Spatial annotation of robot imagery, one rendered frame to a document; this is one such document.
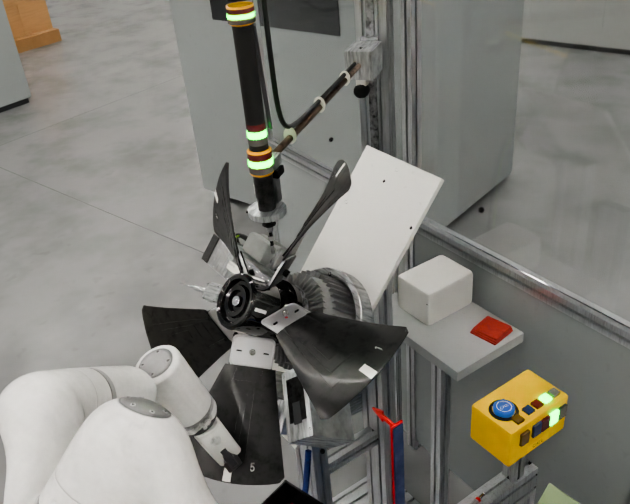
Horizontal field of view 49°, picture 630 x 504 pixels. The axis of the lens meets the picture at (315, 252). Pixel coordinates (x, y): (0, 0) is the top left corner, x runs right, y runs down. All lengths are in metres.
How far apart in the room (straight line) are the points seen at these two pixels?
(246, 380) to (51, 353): 2.20
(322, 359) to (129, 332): 2.33
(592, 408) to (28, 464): 1.44
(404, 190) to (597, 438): 0.84
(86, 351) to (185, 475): 2.77
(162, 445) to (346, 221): 1.03
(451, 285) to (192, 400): 0.90
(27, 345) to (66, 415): 2.81
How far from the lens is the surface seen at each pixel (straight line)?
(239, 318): 1.42
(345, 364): 1.26
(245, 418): 1.44
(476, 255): 1.96
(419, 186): 1.56
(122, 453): 0.74
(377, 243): 1.58
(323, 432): 1.45
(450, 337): 1.88
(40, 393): 0.88
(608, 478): 2.05
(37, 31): 9.52
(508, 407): 1.38
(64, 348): 3.57
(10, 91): 7.16
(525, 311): 1.93
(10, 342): 3.75
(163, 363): 1.18
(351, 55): 1.72
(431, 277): 1.91
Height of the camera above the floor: 2.04
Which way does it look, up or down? 32 degrees down
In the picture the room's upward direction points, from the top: 6 degrees counter-clockwise
